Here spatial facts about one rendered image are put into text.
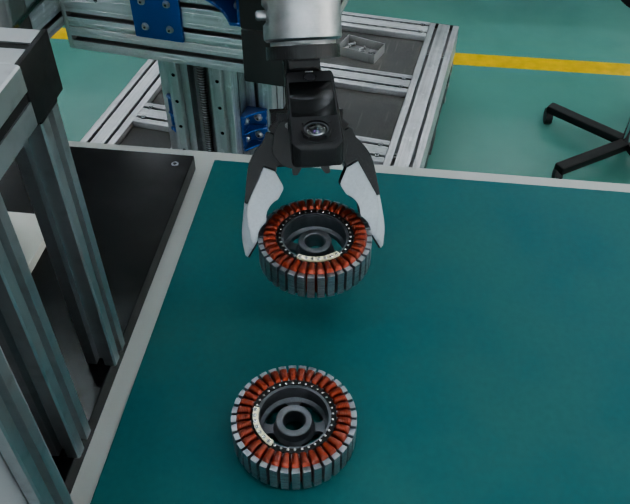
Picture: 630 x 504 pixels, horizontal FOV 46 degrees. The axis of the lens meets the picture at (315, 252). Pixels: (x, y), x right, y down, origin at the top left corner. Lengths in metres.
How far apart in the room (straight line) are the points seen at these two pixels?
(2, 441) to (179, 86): 1.09
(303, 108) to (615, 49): 2.35
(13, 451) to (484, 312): 0.49
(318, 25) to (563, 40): 2.29
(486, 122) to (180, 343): 1.79
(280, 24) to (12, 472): 0.43
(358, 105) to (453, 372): 1.40
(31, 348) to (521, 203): 0.61
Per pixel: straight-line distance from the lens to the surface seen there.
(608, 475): 0.74
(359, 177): 0.74
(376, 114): 2.05
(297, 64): 0.73
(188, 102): 1.57
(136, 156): 0.99
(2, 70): 0.50
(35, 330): 0.58
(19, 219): 0.92
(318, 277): 0.70
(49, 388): 0.62
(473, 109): 2.49
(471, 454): 0.72
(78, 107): 2.56
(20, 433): 0.57
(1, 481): 0.57
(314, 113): 0.67
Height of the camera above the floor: 1.35
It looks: 44 degrees down
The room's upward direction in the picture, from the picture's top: straight up
